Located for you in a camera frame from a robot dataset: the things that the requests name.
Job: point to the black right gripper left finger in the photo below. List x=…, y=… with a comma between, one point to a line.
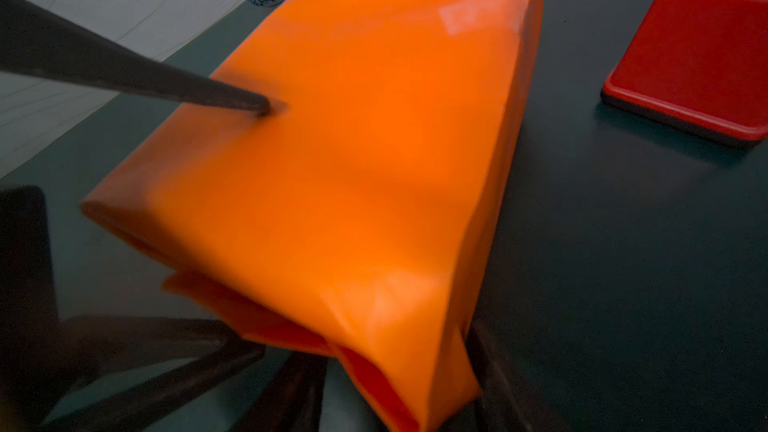
x=292, y=400

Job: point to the orange wrapping paper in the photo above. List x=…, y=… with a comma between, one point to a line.
x=356, y=220

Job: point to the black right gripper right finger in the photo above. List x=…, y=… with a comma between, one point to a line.
x=507, y=401

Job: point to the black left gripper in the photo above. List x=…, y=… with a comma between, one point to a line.
x=182, y=358

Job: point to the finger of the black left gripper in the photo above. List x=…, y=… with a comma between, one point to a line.
x=38, y=43

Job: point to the red tape dispenser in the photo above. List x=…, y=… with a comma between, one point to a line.
x=699, y=66

